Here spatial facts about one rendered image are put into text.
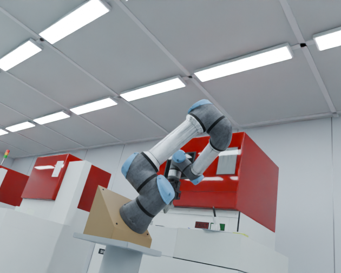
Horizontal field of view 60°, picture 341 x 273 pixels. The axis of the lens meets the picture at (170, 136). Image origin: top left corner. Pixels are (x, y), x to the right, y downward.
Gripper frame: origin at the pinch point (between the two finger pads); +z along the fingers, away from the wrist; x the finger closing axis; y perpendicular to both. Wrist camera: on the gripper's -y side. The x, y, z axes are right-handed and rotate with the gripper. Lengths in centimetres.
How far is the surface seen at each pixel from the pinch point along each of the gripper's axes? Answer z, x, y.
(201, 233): 10.6, -29.6, -4.2
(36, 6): -170, 152, -71
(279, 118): -169, 11, 193
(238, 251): 16, -50, -4
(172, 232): 11.5, -12.2, -4.1
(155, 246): 19.9, -2.7, -4.1
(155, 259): 26.1, -4.2, -4.1
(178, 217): -9, 35, 59
